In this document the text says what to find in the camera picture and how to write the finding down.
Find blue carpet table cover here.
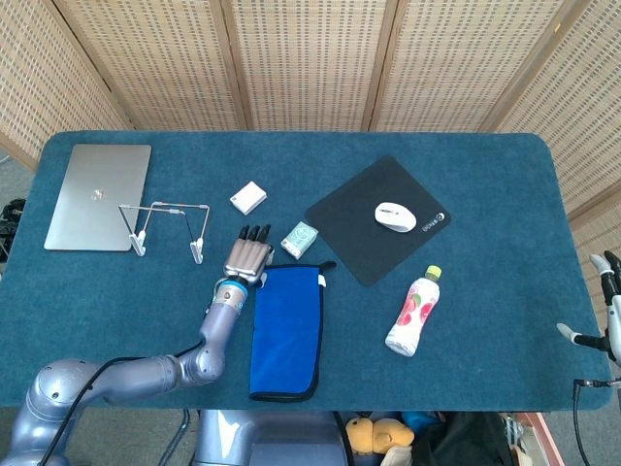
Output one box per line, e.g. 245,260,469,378
0,129,613,413

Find pink wooden board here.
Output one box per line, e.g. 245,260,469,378
504,412,567,466

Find white computer mouse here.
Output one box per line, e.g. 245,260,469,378
374,201,418,233

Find yellow plush toy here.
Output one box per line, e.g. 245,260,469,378
344,416,416,457

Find green and white tissue pack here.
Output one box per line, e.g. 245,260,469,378
279,220,319,260

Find silver closed laptop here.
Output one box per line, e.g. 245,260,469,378
43,143,153,252

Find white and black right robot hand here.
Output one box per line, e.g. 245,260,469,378
556,250,621,363

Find black cable under table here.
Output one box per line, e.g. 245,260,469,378
162,409,191,466

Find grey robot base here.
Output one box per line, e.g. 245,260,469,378
193,410,348,466

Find black equipment beside table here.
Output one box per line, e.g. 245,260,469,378
0,198,26,261

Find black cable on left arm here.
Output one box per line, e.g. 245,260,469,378
41,342,203,466

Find silver and black left robot hand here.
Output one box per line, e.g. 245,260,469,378
221,223,276,287

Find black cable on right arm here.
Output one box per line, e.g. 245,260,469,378
572,378,612,466

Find blue object under table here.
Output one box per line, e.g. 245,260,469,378
402,411,441,431

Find blue and grey cloth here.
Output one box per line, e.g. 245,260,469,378
248,260,337,403

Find black mouse pad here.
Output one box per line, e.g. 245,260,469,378
304,154,452,287

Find wire stand with white feet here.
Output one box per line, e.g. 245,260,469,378
117,201,212,265

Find small white box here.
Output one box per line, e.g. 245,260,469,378
229,181,268,216

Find woven bamboo folding screen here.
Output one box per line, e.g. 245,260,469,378
0,0,621,266

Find black bag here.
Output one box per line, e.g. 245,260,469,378
411,411,515,466

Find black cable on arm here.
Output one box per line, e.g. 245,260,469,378
572,378,612,466
41,342,203,466

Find plastic bottle with pink label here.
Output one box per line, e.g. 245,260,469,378
384,264,443,358

